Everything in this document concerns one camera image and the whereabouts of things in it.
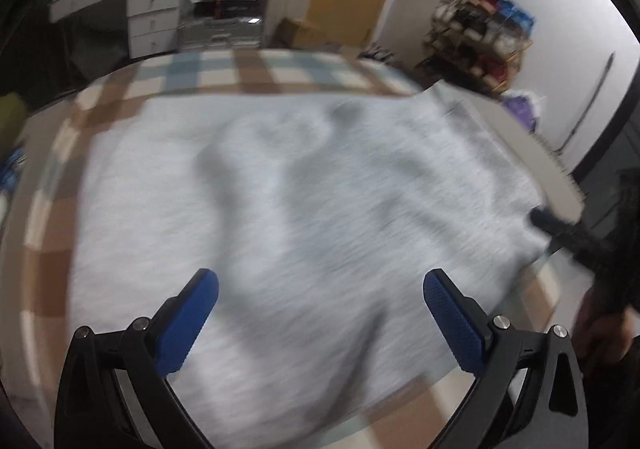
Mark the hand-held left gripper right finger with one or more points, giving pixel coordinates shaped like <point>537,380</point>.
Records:
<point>455,324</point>

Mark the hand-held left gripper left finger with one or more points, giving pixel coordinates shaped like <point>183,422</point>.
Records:
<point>187,324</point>

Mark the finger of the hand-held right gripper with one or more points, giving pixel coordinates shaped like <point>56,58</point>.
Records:
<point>557,229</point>

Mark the white embroidered hoodie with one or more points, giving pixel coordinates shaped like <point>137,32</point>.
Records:
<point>300,229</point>

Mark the person's right hand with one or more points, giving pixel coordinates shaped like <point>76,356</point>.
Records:
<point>600,339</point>

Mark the purple bag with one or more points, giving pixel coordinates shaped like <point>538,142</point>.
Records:
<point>520,111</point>

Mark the wooden shoe rack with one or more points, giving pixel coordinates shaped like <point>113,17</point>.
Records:
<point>515,59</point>

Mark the group of shoes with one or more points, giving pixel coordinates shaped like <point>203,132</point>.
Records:
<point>480,24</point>

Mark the patterned sneakers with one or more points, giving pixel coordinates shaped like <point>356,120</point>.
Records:
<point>382,55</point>

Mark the checkered blanket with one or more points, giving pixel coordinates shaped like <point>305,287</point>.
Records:
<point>250,71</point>

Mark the olive green bag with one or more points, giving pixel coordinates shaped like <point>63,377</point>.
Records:
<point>12,119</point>

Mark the silver suitcase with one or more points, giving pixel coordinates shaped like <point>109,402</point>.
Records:
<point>220,34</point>

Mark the white drawer desk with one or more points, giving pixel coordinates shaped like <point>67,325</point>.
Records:
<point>150,19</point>

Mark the brown cardboard box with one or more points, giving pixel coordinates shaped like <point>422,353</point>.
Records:
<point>300,34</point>

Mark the black red shoe box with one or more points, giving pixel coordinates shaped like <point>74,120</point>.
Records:
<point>230,6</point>

